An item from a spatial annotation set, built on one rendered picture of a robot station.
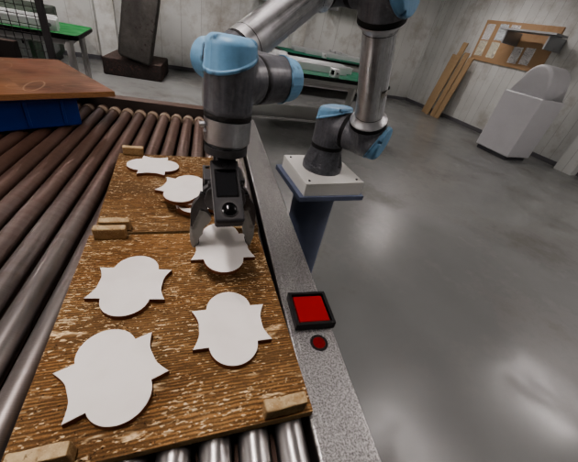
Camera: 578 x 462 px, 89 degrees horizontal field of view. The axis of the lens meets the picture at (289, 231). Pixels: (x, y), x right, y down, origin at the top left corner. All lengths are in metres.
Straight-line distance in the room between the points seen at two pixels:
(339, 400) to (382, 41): 0.77
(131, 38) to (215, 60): 6.00
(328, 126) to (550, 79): 5.83
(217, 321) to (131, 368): 0.13
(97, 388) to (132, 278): 0.19
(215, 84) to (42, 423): 0.47
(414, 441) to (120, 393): 1.37
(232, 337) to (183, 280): 0.16
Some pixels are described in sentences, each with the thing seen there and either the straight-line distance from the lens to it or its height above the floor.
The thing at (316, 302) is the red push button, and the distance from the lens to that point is 0.59.
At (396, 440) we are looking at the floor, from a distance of 1.62.
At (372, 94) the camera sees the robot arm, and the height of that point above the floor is 1.23.
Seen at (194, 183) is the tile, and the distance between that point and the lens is 0.81.
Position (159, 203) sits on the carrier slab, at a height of 0.94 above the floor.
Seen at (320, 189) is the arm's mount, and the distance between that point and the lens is 1.07.
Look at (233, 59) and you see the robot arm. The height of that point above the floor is 1.30.
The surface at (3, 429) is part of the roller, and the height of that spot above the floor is 0.92.
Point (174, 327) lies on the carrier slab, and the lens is 0.53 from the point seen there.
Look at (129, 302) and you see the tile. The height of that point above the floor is 0.95.
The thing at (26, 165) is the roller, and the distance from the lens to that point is 1.09.
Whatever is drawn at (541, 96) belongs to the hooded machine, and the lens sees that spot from 6.69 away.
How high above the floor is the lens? 1.36
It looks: 35 degrees down
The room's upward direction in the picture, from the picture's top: 13 degrees clockwise
